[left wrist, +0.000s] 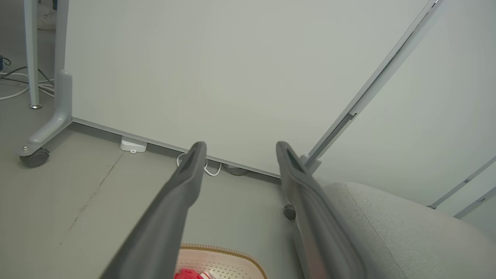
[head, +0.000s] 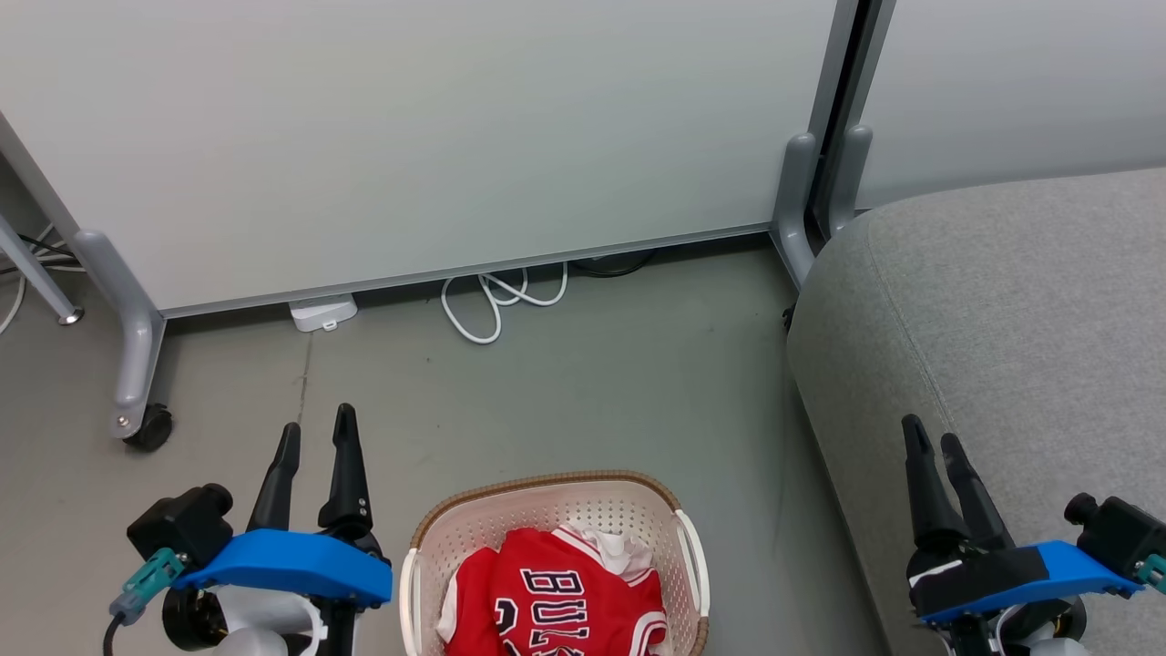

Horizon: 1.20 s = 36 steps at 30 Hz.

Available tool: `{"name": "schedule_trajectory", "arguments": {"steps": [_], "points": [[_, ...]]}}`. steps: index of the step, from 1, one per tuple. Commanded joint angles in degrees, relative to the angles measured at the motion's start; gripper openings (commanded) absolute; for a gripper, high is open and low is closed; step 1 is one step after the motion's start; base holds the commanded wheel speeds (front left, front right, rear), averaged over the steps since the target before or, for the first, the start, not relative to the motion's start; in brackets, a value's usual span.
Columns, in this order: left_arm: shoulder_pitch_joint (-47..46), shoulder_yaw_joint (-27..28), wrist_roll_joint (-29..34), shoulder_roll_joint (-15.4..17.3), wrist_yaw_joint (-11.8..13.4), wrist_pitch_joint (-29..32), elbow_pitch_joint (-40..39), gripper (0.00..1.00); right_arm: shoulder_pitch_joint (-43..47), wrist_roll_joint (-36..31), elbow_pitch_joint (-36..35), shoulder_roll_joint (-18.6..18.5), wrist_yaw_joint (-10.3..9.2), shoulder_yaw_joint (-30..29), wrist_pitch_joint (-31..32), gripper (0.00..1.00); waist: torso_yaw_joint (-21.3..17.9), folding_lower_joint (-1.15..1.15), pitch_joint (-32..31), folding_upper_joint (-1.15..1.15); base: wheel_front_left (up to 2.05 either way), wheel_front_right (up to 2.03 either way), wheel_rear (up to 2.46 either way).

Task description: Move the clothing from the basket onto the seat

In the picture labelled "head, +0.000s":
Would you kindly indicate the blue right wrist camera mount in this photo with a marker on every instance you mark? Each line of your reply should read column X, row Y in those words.
column 1079, row 565

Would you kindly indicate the teal right camera connector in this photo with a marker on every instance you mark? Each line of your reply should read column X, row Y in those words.
column 1153, row 572

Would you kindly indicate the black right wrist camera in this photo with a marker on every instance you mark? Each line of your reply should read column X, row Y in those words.
column 1120, row 533

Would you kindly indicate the red basketball jersey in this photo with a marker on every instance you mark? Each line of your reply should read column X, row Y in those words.
column 556, row 601

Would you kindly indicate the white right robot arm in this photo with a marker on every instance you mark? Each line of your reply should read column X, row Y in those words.
column 1057, row 649

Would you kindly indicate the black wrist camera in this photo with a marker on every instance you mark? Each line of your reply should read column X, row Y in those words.
column 1120, row 533
column 182, row 524

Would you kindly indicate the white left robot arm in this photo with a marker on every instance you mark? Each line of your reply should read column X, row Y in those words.
column 255, row 645

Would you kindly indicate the wide white partition panel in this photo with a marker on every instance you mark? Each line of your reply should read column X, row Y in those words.
column 410, row 137

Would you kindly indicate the white cloth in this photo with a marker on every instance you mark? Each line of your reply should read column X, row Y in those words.
column 619, row 549

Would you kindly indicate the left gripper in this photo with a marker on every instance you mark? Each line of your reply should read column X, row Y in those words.
column 351, row 629

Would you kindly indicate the cream plastic laundry basket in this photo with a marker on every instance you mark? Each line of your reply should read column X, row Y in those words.
column 474, row 528

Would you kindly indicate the narrow white partition panel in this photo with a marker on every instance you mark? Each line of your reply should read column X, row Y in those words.
column 1002, row 82

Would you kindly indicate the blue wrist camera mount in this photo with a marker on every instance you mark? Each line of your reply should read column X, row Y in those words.
column 282, row 563
column 1079, row 565

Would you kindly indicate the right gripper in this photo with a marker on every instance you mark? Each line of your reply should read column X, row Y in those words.
column 979, row 579

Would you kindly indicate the black caster wheel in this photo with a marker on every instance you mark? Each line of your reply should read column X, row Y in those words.
column 151, row 428

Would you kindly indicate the grey fabric sofa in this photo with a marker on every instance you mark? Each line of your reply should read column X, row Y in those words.
column 1011, row 319

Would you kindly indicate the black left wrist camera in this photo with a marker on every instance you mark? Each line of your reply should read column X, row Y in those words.
column 182, row 524

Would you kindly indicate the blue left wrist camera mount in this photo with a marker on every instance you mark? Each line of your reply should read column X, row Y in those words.
column 282, row 563

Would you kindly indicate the teal camera connector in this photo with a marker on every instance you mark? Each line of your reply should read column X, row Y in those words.
column 1153, row 572
column 150, row 579

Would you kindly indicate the grey metal table leg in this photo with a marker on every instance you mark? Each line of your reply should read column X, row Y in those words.
column 36, row 273

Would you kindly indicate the teal left camera connector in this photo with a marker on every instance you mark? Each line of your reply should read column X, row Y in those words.
column 150, row 579

